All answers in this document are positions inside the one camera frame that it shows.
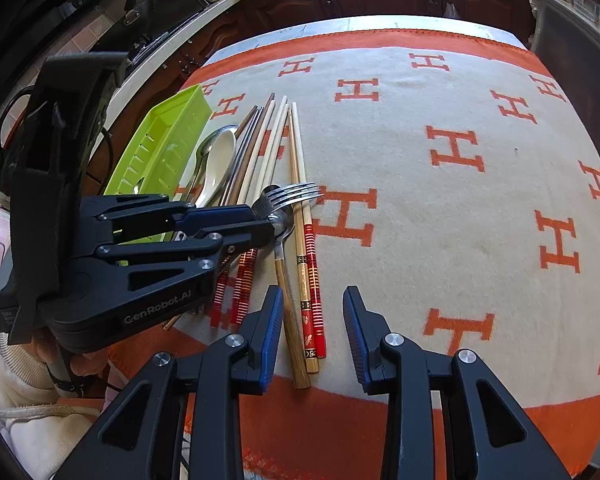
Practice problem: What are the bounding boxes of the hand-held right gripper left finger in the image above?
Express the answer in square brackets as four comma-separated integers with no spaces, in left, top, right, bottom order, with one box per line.
[54,285,286,480]

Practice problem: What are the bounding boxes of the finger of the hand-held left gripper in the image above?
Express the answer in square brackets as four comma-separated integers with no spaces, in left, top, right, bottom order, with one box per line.
[80,193,259,244]
[94,222,277,307]

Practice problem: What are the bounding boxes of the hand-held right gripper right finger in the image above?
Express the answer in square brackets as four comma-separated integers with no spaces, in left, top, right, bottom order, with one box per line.
[342,286,573,480]

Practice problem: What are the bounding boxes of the wooden handled spoon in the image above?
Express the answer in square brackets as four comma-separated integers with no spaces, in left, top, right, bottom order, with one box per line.
[260,185,312,390]

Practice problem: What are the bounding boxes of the white ceramic spoon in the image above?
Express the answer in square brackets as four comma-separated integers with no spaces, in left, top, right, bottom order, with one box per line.
[202,130,239,207]

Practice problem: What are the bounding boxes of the metal fork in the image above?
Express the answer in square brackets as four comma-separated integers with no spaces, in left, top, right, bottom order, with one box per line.
[252,181,325,221]

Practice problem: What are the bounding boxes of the cream chopstick red end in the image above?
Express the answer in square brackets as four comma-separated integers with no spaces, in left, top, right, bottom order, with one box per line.
[209,100,281,330]
[232,95,289,327]

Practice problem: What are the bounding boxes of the wooden chopsticks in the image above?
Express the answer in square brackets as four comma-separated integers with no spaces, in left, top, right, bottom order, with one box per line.
[286,107,321,375]

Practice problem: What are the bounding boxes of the bamboo chopstick red striped end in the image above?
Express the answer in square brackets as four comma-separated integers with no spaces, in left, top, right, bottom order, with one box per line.
[291,102,328,359]

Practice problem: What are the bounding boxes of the metal spoon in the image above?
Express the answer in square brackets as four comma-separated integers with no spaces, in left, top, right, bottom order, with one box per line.
[182,124,238,206]

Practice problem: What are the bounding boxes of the green plastic tray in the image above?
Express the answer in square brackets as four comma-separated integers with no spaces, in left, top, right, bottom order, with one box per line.
[102,84,212,201]

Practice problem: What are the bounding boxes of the person's left forearm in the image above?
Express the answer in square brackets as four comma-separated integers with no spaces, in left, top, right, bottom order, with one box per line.
[0,310,106,476]

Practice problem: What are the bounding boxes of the person's left hand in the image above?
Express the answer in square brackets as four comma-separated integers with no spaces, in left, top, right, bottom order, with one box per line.
[40,330,108,386]

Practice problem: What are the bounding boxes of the metal chopstick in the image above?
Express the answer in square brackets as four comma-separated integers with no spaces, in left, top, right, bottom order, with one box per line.
[220,105,259,207]
[215,106,257,207]

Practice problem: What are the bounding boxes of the brown wooden chopstick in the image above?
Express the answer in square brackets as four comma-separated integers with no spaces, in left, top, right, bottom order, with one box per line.
[162,97,271,332]
[230,91,277,207]

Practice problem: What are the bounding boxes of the orange beige printed blanket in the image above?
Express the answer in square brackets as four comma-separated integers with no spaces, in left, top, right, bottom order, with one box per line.
[107,27,600,480]

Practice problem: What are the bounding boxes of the black cooking range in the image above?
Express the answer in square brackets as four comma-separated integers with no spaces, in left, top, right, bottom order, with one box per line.
[0,0,208,111]

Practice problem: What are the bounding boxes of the grey metal cabinet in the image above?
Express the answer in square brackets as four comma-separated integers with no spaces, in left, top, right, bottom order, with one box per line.
[530,0,600,171]

